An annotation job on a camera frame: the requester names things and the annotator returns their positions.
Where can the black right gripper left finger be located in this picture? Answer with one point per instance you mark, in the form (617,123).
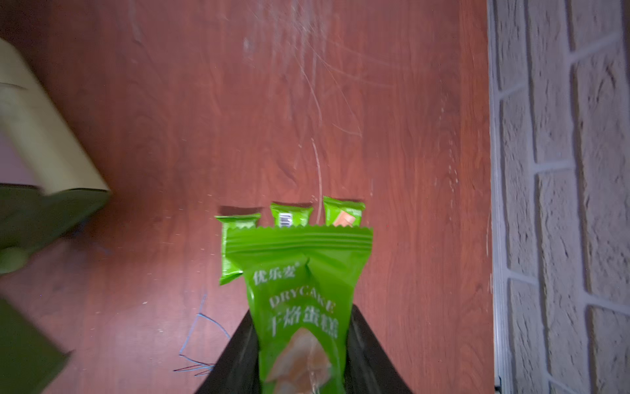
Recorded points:
(237,369)

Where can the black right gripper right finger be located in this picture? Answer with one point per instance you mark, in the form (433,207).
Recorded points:
(368,367)

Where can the green cookie packet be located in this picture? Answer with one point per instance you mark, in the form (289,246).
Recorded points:
(233,228)
(300,284)
(343,213)
(287,216)

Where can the green drawer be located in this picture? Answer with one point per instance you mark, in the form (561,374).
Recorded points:
(30,221)

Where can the yellow-green drawer cabinet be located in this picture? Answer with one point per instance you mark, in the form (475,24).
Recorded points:
(41,137)

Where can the aluminium corner post right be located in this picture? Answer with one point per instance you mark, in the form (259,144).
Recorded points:
(503,369)

